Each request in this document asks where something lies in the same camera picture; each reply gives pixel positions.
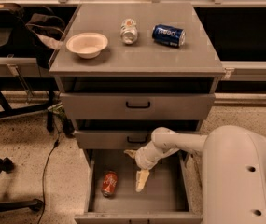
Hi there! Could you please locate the blue pepsi can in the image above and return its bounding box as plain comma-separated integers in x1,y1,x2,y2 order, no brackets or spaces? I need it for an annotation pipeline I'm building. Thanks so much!
152,24,186,48

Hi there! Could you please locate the white bowl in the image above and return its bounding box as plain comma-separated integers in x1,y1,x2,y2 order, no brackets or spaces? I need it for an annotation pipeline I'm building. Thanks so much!
66,33,108,59

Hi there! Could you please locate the black backpack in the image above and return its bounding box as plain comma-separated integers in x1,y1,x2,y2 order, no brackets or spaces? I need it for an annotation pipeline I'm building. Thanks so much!
0,3,26,50

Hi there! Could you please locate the dark jacket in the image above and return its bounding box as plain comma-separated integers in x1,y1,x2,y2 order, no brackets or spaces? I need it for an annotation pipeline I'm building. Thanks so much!
25,7,65,69

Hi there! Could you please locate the black floor cable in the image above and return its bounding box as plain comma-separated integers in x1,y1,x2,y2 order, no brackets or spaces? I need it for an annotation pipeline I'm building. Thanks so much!
36,131,62,224

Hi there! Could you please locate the grey bottom drawer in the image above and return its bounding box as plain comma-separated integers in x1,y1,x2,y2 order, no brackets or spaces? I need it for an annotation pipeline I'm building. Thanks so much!
75,149,203,224

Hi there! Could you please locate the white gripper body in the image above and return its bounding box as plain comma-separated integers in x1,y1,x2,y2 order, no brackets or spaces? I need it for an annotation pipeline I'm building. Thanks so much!
135,141,178,170

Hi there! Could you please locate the silver white soda can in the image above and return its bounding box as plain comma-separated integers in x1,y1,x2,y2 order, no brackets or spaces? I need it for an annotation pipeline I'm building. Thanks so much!
120,19,138,45

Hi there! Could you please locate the grey top drawer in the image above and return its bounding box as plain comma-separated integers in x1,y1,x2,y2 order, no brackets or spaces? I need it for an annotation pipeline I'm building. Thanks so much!
61,93,215,120

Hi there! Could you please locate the grey drawer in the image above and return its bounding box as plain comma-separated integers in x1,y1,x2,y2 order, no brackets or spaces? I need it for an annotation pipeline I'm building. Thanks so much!
61,93,215,120
75,149,203,224
75,130,151,149

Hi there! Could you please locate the grey middle drawer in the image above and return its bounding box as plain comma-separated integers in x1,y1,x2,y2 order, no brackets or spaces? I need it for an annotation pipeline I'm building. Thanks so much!
75,130,151,149

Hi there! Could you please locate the grey drawer cabinet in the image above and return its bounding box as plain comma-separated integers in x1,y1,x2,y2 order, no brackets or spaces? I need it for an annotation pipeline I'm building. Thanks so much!
49,2,226,170

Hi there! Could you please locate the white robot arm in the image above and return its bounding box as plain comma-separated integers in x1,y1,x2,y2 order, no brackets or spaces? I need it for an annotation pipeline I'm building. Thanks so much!
126,125,266,224

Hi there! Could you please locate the black table frame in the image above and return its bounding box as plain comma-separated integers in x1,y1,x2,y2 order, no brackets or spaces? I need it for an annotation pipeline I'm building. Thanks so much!
0,88,54,132

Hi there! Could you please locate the red coke can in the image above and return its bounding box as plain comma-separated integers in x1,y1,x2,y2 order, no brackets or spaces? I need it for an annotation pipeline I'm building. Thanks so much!
101,171,118,197

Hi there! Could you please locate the green object on floor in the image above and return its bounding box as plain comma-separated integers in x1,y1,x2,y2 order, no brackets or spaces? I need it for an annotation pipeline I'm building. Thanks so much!
48,103,74,136

